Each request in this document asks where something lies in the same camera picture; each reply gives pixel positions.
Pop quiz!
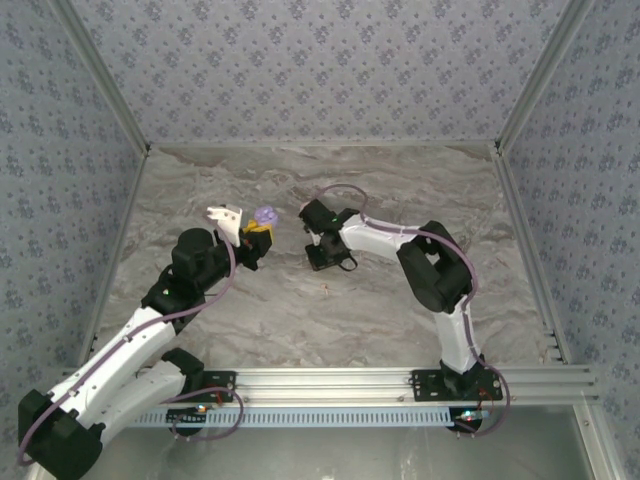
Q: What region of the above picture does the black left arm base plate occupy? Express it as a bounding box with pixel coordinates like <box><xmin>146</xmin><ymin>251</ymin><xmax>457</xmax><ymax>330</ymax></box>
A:
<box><xmin>145</xmin><ymin>368</ymin><xmax>238</xmax><ymax>404</ymax></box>

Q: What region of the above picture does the purple earbud charging case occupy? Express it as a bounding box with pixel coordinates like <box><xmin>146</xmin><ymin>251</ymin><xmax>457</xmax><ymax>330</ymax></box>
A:
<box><xmin>252</xmin><ymin>205</ymin><xmax>280</xmax><ymax>231</ymax></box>

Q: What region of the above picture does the aluminium frame post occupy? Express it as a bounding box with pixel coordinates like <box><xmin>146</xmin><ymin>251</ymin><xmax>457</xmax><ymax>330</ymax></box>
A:
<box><xmin>47</xmin><ymin>0</ymin><xmax>152</xmax><ymax>154</ymax></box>
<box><xmin>493</xmin><ymin>0</ymin><xmax>597</xmax><ymax>154</ymax></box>

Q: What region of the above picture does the black controller board with LED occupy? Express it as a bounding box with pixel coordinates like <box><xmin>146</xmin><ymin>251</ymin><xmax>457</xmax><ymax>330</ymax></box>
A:
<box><xmin>447</xmin><ymin>405</ymin><xmax>494</xmax><ymax>437</ymax></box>
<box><xmin>166</xmin><ymin>404</ymin><xmax>210</xmax><ymax>437</ymax></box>

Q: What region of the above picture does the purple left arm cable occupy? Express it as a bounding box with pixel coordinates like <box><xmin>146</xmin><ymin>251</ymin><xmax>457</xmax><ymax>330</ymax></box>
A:
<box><xmin>16</xmin><ymin>239</ymin><xmax>245</xmax><ymax>466</ymax></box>

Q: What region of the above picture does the slotted pale cable duct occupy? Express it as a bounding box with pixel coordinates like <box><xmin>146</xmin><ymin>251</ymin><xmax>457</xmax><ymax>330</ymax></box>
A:
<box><xmin>132</xmin><ymin>405</ymin><xmax>464</xmax><ymax>429</ymax></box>

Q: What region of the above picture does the short aluminium frame leg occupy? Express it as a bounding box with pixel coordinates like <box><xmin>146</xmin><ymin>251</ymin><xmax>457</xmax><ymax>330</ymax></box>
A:
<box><xmin>572</xmin><ymin>403</ymin><xmax>624</xmax><ymax>480</ymax></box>

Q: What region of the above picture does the aluminium table side rail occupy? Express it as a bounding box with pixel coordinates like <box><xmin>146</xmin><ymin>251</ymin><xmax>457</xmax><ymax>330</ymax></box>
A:
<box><xmin>494</xmin><ymin>147</ymin><xmax>572</xmax><ymax>365</ymax></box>
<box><xmin>77</xmin><ymin>147</ymin><xmax>151</xmax><ymax>369</ymax></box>

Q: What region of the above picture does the aluminium table back rail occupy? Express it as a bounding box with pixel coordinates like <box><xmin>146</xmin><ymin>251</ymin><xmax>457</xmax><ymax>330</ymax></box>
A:
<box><xmin>147</xmin><ymin>140</ymin><xmax>499</xmax><ymax>150</ymax></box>

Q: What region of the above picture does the aluminium mounting rail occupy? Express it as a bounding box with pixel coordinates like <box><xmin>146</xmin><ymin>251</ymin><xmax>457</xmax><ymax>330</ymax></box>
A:
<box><xmin>53</xmin><ymin>366</ymin><xmax>601</xmax><ymax>405</ymax></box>

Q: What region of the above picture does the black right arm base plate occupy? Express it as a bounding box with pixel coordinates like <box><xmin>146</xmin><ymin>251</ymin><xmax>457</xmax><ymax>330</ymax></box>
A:
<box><xmin>410</xmin><ymin>368</ymin><xmax>504</xmax><ymax>404</ymax></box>

